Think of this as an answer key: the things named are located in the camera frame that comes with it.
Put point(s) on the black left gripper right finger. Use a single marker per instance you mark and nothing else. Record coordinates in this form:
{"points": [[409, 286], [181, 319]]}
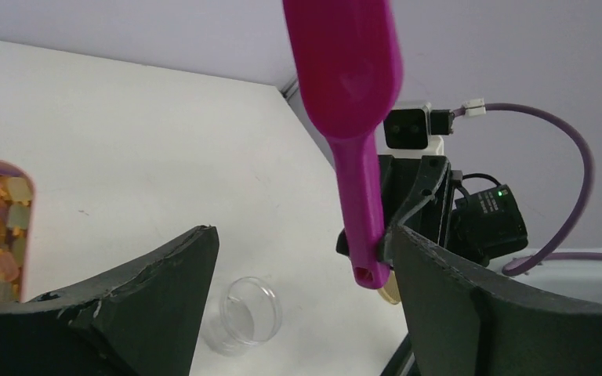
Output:
{"points": [[464, 319]]}

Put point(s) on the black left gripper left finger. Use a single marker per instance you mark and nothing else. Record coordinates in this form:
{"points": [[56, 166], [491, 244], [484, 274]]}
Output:
{"points": [[140, 318]]}

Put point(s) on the magenta plastic scoop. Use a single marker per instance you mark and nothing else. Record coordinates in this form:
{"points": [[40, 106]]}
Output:
{"points": [[350, 73]]}

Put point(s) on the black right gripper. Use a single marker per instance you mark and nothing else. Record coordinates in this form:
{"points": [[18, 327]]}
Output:
{"points": [[417, 194]]}

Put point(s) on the gold jar lid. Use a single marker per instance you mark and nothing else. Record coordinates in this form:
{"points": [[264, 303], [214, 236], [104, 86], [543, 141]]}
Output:
{"points": [[389, 292]]}

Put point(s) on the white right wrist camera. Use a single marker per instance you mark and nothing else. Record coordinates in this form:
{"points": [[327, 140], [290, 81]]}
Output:
{"points": [[414, 129]]}

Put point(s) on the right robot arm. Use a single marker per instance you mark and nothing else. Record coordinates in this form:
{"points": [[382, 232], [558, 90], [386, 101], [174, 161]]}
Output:
{"points": [[478, 218]]}

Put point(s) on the clear plastic jar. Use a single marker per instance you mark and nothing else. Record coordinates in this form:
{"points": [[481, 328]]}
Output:
{"points": [[240, 316]]}

